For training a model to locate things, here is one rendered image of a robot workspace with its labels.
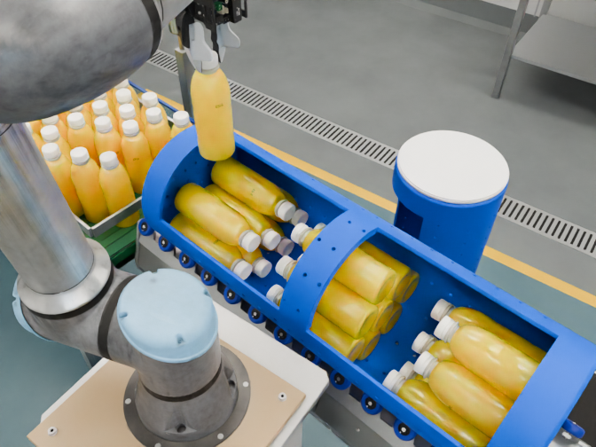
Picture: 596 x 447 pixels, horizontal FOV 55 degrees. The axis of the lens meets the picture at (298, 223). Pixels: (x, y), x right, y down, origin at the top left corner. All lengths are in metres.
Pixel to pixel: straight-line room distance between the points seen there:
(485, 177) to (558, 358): 0.66
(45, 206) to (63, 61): 0.24
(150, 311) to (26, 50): 0.38
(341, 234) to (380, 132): 2.32
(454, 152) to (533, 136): 2.00
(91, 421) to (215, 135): 0.53
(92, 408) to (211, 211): 0.46
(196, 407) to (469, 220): 0.86
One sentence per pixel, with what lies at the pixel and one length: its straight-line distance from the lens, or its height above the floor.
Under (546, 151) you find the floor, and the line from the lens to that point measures 3.43.
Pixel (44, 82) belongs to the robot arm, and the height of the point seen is 1.74.
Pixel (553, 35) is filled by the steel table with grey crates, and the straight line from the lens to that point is 3.92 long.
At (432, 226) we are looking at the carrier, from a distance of 1.46.
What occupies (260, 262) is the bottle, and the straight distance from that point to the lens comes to 1.24.
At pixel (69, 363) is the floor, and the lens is 2.43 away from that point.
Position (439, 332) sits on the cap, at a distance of 0.98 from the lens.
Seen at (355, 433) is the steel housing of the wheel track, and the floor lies 0.86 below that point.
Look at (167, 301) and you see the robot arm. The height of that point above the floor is 1.39.
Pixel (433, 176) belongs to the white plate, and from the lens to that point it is 1.45.
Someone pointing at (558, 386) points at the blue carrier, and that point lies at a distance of 0.91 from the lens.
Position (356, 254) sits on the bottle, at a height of 1.20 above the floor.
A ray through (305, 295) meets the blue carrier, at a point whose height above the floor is 1.17.
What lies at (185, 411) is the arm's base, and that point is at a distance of 0.83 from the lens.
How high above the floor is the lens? 1.97
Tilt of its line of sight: 46 degrees down
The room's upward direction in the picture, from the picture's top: 1 degrees clockwise
